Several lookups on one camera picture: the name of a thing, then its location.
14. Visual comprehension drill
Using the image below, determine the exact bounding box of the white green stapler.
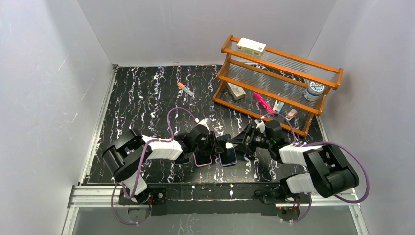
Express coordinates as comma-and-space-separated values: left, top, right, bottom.
273, 100, 285, 113

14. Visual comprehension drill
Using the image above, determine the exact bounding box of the orange grey marker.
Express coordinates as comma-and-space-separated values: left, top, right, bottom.
177, 82, 194, 97

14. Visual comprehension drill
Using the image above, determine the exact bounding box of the small grey box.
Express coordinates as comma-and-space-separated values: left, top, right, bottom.
227, 83, 246, 101

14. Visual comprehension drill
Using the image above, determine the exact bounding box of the white blue round jar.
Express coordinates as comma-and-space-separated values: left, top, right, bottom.
303, 81, 325, 101

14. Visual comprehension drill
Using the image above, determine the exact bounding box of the black screen smartphone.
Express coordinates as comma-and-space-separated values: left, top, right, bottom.
194, 153, 212, 166

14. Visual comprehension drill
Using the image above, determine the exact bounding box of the small pink white item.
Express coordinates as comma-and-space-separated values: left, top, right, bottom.
285, 109, 298, 121

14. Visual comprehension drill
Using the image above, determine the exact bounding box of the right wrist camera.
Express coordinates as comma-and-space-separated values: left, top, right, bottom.
254, 119, 265, 133

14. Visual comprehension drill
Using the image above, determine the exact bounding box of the white red carton box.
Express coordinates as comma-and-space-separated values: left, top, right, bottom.
236, 38, 266, 58

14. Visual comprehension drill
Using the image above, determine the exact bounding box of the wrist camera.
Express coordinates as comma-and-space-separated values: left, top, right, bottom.
254, 119, 265, 133
195, 118, 211, 131

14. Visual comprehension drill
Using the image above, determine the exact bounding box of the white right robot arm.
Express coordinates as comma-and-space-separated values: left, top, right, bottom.
228, 119, 360, 200

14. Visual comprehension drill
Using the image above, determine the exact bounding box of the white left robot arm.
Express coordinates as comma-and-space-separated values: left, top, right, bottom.
101, 124, 225, 199

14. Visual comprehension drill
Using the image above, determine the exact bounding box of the orange wooden shelf rack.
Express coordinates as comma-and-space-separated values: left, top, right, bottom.
213, 35, 344, 133

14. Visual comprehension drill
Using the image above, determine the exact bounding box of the pink utility knife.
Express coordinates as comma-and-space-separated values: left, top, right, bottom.
253, 92, 275, 116

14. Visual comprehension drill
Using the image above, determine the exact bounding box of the lavender phone case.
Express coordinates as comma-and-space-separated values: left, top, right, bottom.
219, 142, 237, 167

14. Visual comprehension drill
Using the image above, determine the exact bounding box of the pink phone case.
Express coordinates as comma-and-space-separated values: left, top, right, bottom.
193, 152, 213, 168

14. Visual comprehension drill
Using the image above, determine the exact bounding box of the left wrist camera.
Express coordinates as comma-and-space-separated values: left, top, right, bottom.
195, 118, 211, 131

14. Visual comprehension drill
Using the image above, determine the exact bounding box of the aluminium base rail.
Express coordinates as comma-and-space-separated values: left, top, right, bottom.
66, 183, 361, 208

